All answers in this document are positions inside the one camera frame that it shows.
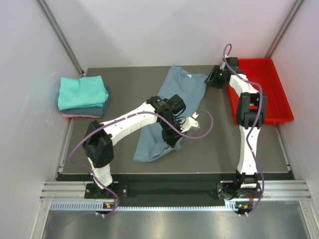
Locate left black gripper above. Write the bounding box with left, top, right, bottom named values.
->
left=159, top=117, right=186, bottom=148

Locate grey-blue t shirt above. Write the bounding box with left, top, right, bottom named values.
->
left=133, top=66, right=207, bottom=163

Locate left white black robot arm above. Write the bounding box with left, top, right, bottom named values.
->
left=83, top=95, right=186, bottom=198

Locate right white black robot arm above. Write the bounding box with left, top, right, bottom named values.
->
left=205, top=55, right=267, bottom=200

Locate red plastic bin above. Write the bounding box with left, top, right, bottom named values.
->
left=238, top=58, right=294, bottom=125

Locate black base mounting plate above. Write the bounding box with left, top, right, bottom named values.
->
left=85, top=181, right=261, bottom=200

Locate pink folded t shirt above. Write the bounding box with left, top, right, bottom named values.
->
left=61, top=113, right=100, bottom=119

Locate teal folded t shirt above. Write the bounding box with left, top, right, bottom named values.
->
left=58, top=76, right=106, bottom=111

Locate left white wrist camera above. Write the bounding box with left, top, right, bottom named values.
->
left=180, top=112, right=200, bottom=133

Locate grey slotted cable duct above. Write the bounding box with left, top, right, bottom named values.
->
left=49, top=200, right=252, bottom=211

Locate aluminium frame rail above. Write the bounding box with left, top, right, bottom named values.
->
left=40, top=180, right=311, bottom=201

